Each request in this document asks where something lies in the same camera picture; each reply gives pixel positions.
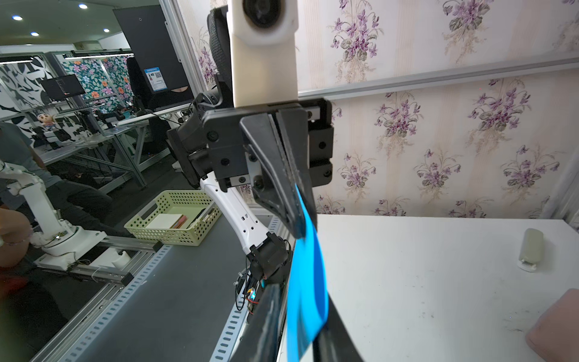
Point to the blue square paper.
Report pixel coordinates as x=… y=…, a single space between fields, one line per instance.
x=308 y=299

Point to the black monitor screen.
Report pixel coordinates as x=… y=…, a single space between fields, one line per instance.
x=63 y=87

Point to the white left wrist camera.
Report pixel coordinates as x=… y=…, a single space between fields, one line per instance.
x=263 y=51

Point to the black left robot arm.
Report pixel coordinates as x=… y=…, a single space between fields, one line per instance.
x=190 y=145

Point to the pink pencil case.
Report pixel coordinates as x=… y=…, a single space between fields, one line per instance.
x=554 y=337

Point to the aluminium mounting rail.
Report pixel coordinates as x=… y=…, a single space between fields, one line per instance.
x=180 y=306

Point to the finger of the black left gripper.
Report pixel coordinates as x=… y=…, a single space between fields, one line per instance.
x=293 y=124
x=274 y=187

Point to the white robot arm outside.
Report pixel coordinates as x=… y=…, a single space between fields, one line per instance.
x=63 y=244

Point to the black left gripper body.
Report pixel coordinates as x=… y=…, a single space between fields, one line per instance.
x=230 y=160

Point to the grey green eraser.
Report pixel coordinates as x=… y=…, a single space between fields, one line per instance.
x=531 y=251

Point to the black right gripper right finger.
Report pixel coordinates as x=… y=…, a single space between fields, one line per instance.
x=333 y=343

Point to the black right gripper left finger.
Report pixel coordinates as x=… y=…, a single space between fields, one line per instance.
x=260 y=341

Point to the green plastic basket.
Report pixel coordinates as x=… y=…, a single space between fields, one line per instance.
x=175 y=217

